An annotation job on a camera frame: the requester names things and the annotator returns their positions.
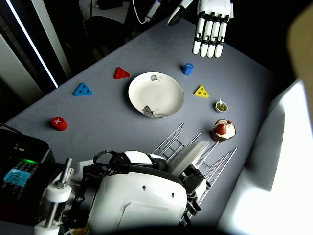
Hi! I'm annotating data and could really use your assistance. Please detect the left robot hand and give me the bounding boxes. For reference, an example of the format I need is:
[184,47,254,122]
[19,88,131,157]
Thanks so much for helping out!
[167,0,235,59]

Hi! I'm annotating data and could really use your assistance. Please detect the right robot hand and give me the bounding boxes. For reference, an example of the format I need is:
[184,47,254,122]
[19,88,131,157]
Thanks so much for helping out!
[87,150,211,233]

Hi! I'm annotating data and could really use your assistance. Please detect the white plate single ginkgo print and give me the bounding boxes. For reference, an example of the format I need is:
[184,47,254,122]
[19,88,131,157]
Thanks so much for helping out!
[168,141,210,177]

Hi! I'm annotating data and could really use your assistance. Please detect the white plate paired ginkgo prints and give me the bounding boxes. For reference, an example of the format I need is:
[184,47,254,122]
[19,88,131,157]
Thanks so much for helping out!
[128,71,185,118]

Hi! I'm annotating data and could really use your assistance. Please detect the blue hexagonal block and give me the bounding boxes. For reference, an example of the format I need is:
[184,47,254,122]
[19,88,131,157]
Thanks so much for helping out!
[182,62,194,76]

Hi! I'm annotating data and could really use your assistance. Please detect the yellow triangle block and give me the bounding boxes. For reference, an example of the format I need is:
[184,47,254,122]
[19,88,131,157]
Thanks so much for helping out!
[194,85,210,99]

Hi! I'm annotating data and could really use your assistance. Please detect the beige blurred object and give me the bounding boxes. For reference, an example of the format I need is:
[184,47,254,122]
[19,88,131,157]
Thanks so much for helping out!
[286,0,313,83]

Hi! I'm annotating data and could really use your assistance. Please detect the small white sauce bowl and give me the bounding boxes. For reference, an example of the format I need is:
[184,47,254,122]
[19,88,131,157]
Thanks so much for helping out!
[215,100,229,114]

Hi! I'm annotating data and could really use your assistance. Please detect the red cylinder white cross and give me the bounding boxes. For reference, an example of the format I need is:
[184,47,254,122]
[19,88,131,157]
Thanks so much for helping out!
[50,116,68,132]

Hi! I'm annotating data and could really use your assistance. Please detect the toy cupcake with cream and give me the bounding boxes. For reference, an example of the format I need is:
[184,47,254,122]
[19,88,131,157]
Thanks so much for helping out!
[211,118,237,143]

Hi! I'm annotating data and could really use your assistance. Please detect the black office chair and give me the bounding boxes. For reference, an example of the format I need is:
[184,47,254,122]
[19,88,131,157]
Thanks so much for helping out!
[80,0,137,62]

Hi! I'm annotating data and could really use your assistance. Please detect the red triangle block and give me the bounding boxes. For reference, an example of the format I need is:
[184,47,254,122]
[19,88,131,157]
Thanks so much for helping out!
[113,67,131,80]

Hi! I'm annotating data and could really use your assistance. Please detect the blue triangle block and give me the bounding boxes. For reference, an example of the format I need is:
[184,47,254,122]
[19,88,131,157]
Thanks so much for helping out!
[72,82,94,96]

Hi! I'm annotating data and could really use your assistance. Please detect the white board beside table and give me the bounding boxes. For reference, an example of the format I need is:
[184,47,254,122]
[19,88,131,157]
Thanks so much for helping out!
[217,78,313,235]

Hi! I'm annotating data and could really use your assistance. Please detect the white LED light strip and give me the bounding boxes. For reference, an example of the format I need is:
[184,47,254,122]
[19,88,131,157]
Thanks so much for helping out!
[5,0,59,89]

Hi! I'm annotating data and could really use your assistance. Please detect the black cable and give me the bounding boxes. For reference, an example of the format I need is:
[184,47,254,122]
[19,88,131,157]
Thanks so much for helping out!
[92,149,128,177]

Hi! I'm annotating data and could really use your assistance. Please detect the white cable with plug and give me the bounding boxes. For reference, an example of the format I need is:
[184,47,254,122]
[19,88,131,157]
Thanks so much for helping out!
[132,0,162,24]

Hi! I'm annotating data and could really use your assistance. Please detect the silver wire dish rack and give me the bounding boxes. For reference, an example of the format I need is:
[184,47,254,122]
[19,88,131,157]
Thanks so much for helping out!
[151,122,238,221]

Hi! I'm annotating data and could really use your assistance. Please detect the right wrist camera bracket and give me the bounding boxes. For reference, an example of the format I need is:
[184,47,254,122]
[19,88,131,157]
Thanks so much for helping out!
[34,158,74,235]

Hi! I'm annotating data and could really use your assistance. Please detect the white vertical post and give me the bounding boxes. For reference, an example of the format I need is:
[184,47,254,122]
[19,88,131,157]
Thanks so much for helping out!
[30,0,73,78]

